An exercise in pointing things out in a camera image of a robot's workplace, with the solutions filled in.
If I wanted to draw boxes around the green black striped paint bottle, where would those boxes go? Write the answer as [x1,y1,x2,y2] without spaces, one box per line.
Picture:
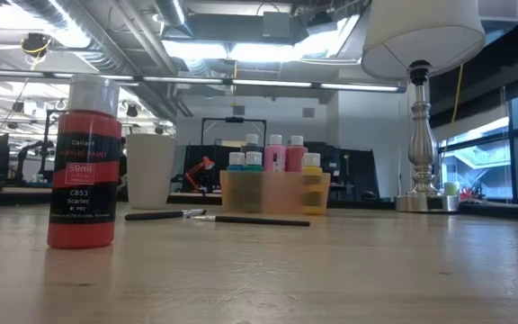
[242,150,265,213]

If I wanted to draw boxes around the tall pink labelled paint bottle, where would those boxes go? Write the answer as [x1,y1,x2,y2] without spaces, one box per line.
[263,133,287,173]

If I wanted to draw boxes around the blue black striped paint bottle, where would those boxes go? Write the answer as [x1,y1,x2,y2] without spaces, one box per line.
[226,151,247,213]

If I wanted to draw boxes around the dark grey paint bottle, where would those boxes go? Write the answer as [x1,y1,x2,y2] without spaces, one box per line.
[240,132,264,157]

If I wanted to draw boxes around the coral pink paint bottle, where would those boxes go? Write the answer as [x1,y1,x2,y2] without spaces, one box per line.
[285,134,308,173]

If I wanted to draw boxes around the yellow black striped paint bottle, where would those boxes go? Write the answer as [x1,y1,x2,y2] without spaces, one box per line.
[301,152,324,216]

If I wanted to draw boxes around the thin black paint brush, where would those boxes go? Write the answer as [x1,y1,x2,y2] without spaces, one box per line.
[186,214,312,228]

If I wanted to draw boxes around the black marker pen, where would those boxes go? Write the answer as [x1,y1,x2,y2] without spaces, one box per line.
[125,208,209,221]

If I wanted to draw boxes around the red scarlet paint bottle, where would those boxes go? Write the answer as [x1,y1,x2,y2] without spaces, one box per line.
[47,74,123,250]

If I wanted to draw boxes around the orange plastic bin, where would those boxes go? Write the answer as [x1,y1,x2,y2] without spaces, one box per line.
[219,169,332,216]

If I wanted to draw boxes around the red desk lamp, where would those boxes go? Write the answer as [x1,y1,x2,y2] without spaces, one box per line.
[183,155,216,194]

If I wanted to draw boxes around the white cup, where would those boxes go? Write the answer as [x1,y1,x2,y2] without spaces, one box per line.
[125,132,178,211]

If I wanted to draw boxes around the long ceiling light bar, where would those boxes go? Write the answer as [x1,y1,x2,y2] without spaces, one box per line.
[0,69,406,94]

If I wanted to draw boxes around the grey ceiling box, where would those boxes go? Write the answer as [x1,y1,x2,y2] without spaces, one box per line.
[262,11,292,40]

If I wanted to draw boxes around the silver table lamp white shade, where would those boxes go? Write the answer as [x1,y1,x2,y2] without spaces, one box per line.
[361,0,487,212]

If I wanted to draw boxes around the small red objects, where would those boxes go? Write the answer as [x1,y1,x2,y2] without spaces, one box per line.
[460,184,485,202]

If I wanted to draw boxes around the background robot station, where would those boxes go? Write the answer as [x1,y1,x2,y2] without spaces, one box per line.
[11,110,69,188]

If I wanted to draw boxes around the black background gantry frame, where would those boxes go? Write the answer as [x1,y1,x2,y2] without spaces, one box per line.
[201,116,268,148]

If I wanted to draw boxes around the silver ventilation duct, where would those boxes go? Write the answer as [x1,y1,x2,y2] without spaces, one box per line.
[153,0,188,26]

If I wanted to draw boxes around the yellow hanging cable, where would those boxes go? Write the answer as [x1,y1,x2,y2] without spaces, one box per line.
[451,62,465,123]

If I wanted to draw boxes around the black ceiling device yellow cable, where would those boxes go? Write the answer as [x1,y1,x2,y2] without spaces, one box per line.
[20,31,53,58]

